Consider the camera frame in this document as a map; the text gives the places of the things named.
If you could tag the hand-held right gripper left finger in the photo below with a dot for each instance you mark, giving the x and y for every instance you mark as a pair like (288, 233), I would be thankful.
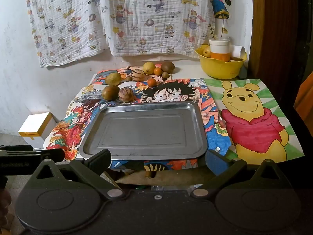
(99, 159)

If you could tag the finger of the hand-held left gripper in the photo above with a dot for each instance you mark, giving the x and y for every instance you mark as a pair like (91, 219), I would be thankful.
(55, 154)

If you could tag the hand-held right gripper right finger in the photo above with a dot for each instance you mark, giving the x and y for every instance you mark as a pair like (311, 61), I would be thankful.
(215, 162)

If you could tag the metal tray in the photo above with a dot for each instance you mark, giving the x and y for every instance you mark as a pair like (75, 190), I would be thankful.
(144, 132)

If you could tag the round green-brown fruit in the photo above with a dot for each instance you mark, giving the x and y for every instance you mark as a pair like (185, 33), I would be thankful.
(110, 92)

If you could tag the small striped pepino melon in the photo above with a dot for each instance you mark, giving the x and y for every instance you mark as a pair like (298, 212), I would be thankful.
(126, 94)

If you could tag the elongated green mango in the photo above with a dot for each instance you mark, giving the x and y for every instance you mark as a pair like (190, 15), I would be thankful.
(113, 78)

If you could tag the large striped pepino melon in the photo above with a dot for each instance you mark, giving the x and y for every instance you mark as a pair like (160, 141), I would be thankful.
(137, 75)

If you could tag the small orange kumquat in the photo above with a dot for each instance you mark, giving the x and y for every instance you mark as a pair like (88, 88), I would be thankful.
(152, 82)
(157, 71)

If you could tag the small brown longan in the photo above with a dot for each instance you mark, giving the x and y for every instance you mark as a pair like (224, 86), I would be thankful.
(165, 75)

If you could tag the yellow lemon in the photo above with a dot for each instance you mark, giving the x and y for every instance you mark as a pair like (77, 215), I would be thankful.
(149, 67)

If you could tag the brown kiwi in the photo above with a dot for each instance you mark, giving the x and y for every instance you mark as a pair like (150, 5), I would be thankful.
(167, 67)

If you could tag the white box with yellow tape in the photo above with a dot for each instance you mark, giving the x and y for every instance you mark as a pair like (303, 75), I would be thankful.
(35, 124)

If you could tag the wooden table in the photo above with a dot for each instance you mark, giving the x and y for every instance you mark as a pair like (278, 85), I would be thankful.
(171, 176)

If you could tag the yellow bear drawing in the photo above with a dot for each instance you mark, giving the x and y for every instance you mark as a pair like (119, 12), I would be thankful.
(251, 127)

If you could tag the colourful anime poster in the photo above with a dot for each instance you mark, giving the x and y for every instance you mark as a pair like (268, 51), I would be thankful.
(168, 95)

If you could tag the yellow plastic bowl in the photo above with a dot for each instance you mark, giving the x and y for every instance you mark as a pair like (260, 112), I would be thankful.
(220, 68)

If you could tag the yellow fruit in bowl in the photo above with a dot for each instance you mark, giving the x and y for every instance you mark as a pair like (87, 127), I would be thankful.
(206, 51)

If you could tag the orange cloth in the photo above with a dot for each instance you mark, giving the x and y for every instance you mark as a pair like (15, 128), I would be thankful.
(305, 98)

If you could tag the white paper roll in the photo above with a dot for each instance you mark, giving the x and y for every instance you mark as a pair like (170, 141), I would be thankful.
(238, 51)

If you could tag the white and orange cup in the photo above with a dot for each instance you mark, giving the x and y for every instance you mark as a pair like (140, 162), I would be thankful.
(219, 46)

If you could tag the dry flower twigs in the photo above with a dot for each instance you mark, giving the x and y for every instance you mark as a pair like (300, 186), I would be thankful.
(223, 29)

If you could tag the printed white muslin blanket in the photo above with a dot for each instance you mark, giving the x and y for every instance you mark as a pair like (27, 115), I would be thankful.
(159, 17)
(61, 17)

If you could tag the brown wooden cabinet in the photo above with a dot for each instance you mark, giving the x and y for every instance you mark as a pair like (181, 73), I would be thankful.
(276, 29)

